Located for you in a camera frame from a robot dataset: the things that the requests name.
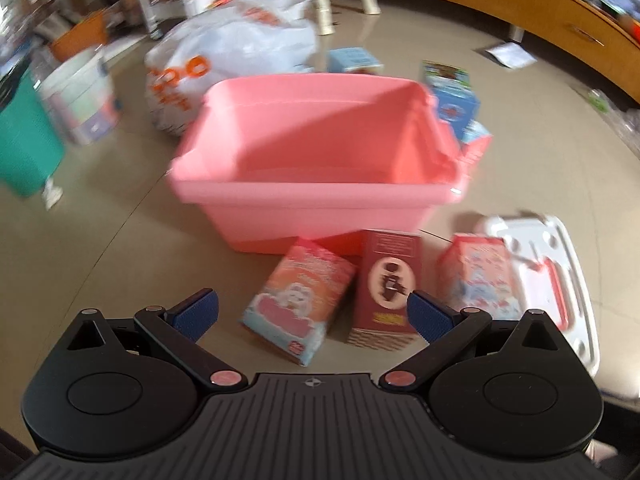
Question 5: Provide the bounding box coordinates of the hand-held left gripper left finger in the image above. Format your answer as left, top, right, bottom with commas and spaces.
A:
65, 288, 249, 392

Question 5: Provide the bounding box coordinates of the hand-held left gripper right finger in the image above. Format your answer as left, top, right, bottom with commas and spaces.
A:
378, 291, 572, 392

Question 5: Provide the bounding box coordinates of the pink and blue toy box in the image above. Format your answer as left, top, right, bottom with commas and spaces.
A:
435, 232, 523, 321

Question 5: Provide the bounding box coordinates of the dark red toy box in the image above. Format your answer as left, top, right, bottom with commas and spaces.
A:
346, 229, 426, 348

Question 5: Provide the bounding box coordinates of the pale pink toy box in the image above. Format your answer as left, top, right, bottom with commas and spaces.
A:
241, 237, 357, 365

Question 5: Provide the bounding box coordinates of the pink plastic storage bin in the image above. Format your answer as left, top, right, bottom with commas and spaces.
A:
165, 72, 473, 256

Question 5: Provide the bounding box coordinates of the white bin lid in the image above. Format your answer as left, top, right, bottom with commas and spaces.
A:
472, 214, 601, 378

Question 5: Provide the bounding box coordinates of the green and blue toy box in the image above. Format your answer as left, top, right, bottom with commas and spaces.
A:
420, 60, 482, 133

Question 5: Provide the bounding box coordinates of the white plastic bucket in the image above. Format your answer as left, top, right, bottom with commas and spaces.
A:
37, 49, 121, 146

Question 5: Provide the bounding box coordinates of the teal plastic bin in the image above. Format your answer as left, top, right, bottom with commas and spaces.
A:
0, 67, 66, 198

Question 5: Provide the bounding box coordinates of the white plastic bag orange print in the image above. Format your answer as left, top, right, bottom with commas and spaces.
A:
144, 0, 318, 137

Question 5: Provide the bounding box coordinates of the light blue toy box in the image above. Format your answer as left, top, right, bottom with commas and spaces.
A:
327, 46, 383, 75

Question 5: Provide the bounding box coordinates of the white paper sheet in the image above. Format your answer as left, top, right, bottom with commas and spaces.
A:
486, 42, 537, 68

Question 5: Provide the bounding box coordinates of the clear plastic wrapper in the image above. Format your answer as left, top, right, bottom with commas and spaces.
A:
590, 89, 640, 156

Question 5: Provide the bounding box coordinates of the orange woven basket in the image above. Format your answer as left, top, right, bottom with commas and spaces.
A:
50, 12, 111, 61

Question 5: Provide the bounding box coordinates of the white metal rack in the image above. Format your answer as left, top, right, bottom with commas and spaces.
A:
127, 0, 196, 41

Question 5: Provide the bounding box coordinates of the wooden cabinet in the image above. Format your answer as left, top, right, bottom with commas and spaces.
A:
340, 0, 640, 93

